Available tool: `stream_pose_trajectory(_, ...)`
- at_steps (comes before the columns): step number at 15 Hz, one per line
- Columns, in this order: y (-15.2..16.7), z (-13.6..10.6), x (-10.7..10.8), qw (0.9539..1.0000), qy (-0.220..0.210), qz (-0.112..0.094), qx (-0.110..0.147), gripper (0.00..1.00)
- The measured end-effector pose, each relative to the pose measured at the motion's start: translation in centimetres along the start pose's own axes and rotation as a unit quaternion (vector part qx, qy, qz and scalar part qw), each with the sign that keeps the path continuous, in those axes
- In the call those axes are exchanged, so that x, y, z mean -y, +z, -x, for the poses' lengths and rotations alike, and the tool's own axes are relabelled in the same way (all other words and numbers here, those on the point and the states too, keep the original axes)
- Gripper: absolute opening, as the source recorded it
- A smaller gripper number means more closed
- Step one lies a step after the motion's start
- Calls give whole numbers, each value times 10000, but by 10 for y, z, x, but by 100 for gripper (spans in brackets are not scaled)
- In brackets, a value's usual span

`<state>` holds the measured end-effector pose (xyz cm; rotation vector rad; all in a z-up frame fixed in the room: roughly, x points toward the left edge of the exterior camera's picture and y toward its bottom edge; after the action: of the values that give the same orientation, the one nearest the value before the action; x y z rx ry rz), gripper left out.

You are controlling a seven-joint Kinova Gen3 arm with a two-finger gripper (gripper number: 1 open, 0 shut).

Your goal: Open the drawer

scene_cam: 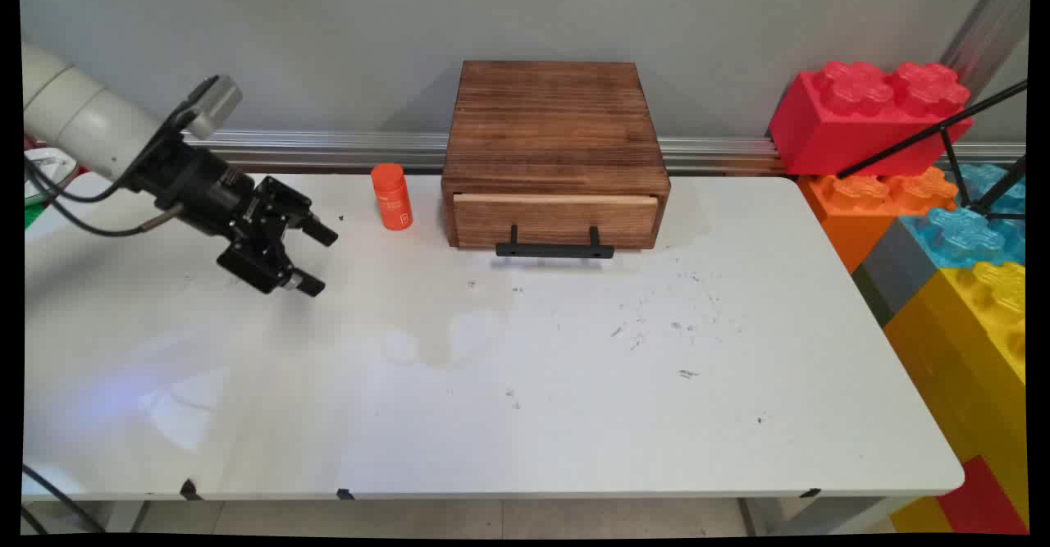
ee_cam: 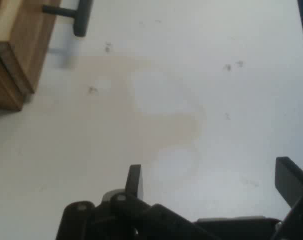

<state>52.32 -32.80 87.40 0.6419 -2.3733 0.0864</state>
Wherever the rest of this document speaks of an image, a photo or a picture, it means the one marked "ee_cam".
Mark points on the dark brown wooden cabinet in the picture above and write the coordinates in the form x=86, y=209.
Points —
x=4, y=82

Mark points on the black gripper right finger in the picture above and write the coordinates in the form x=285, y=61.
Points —
x=289, y=177

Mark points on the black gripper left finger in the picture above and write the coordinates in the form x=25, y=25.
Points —
x=131, y=212

